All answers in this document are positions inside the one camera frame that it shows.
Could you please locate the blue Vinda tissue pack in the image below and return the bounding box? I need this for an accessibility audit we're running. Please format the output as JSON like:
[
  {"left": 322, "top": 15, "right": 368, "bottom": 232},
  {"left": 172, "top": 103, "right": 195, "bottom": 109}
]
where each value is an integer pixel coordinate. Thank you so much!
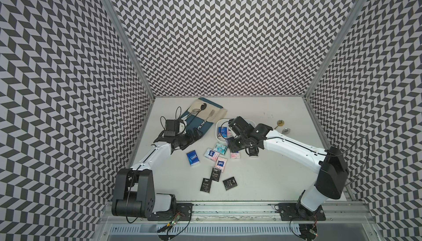
[{"left": 217, "top": 127, "right": 227, "bottom": 140}]

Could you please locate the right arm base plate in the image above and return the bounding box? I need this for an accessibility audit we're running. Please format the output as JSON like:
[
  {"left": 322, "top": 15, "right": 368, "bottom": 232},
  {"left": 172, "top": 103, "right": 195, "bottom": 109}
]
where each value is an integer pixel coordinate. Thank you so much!
[{"left": 275, "top": 203, "right": 326, "bottom": 222}]

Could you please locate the teal tissue pack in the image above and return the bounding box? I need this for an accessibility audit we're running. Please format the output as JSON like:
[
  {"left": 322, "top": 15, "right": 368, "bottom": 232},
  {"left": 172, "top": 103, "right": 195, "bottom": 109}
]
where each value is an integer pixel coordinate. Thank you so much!
[{"left": 213, "top": 143, "right": 227, "bottom": 155}]

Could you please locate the black tissue pack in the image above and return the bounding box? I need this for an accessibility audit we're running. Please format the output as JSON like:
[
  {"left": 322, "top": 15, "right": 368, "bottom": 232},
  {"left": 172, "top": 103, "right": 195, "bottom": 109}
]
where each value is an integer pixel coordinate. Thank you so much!
[
  {"left": 248, "top": 147, "right": 259, "bottom": 157},
  {"left": 200, "top": 178, "right": 212, "bottom": 193},
  {"left": 210, "top": 167, "right": 222, "bottom": 182},
  {"left": 223, "top": 177, "right": 238, "bottom": 190}
]

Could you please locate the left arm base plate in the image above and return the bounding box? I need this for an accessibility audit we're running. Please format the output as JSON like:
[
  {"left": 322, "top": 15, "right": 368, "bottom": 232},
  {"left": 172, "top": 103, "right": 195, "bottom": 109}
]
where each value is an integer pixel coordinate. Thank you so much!
[{"left": 147, "top": 203, "right": 193, "bottom": 222}]

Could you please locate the white storage box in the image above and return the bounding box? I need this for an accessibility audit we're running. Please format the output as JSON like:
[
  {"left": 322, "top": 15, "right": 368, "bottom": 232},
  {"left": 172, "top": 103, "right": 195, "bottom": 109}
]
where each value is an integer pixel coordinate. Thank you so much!
[{"left": 215, "top": 119, "right": 237, "bottom": 144}]

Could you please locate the pink handled spoon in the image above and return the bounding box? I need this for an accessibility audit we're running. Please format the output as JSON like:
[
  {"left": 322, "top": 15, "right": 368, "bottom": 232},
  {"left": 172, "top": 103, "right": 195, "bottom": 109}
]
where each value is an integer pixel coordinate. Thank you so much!
[{"left": 282, "top": 128, "right": 291, "bottom": 134}]

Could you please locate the white handled spoon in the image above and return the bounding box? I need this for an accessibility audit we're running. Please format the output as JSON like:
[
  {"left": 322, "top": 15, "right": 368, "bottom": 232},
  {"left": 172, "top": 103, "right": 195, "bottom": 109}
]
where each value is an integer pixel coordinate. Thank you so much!
[{"left": 180, "top": 109, "right": 200, "bottom": 121}]

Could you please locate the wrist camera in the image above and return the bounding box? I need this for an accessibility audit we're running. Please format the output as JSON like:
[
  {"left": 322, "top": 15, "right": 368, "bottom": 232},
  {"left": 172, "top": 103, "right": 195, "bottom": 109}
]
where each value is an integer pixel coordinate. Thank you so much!
[
  {"left": 229, "top": 116, "right": 273, "bottom": 141},
  {"left": 154, "top": 120, "right": 186, "bottom": 143}
]

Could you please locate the pink blue tissue pack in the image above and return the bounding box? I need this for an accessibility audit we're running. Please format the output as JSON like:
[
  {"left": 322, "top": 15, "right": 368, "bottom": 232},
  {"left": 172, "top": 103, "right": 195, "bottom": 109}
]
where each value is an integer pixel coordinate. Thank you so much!
[{"left": 204, "top": 148, "right": 220, "bottom": 162}]

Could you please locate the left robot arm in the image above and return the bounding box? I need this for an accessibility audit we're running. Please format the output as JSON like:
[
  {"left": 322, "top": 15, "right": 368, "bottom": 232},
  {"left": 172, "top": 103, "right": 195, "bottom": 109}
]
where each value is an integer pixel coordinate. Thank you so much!
[{"left": 112, "top": 128, "right": 204, "bottom": 219}]

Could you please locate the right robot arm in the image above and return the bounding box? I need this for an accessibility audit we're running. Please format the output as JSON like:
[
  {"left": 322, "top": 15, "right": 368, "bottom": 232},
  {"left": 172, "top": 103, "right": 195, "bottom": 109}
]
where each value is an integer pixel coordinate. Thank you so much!
[{"left": 226, "top": 128, "right": 349, "bottom": 217}]

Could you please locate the aluminium front rail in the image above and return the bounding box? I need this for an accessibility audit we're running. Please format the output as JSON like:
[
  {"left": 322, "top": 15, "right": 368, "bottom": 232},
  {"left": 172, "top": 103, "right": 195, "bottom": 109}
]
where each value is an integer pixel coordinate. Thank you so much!
[{"left": 98, "top": 200, "right": 377, "bottom": 225}]

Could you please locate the black metal spoon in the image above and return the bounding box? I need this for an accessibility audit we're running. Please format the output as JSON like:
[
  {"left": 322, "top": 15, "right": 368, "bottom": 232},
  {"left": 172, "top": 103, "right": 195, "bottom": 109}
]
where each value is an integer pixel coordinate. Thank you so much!
[{"left": 187, "top": 103, "right": 207, "bottom": 126}]

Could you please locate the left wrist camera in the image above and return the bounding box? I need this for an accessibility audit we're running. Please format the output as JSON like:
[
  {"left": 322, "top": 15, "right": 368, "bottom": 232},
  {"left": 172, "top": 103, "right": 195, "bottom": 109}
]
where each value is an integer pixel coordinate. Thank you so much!
[{"left": 154, "top": 120, "right": 186, "bottom": 143}]

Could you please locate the teal serving tray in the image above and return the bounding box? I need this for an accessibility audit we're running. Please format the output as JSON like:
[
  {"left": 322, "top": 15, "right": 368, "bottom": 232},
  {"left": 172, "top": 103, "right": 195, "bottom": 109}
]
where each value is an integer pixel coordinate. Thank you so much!
[{"left": 179, "top": 98, "right": 227, "bottom": 134}]

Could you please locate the patterned handle fork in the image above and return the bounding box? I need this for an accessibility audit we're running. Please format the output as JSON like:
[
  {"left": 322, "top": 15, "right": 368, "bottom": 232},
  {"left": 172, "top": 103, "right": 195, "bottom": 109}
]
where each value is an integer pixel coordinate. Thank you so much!
[{"left": 198, "top": 110, "right": 215, "bottom": 130}]

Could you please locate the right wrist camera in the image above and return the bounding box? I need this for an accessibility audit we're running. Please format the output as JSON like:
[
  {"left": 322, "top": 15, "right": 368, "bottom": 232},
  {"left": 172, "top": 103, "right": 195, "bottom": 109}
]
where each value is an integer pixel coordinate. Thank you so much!
[{"left": 229, "top": 116, "right": 273, "bottom": 141}]

